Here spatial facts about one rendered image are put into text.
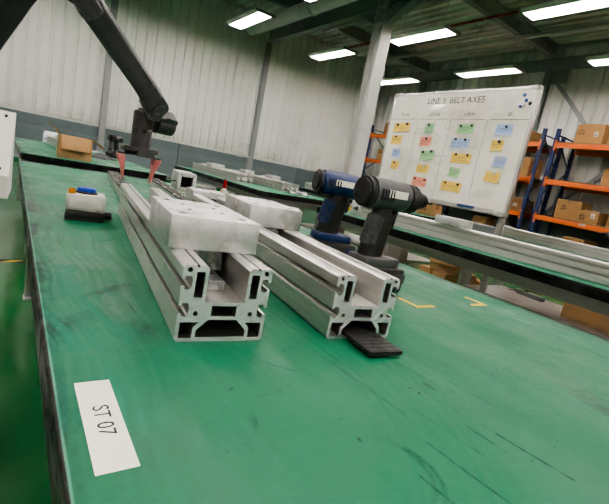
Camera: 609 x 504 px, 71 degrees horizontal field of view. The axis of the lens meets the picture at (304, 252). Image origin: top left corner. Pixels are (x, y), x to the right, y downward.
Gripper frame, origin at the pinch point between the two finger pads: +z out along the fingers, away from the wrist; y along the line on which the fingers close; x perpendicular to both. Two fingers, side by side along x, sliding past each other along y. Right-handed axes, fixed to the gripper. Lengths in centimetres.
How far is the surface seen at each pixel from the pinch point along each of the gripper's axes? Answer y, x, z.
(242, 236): 2, -90, -2
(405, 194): 38, -76, -11
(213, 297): -2, -95, 5
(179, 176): 29, 76, 2
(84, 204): -14.2, -32.8, 5.2
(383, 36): 505, 619, -310
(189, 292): -6, -97, 4
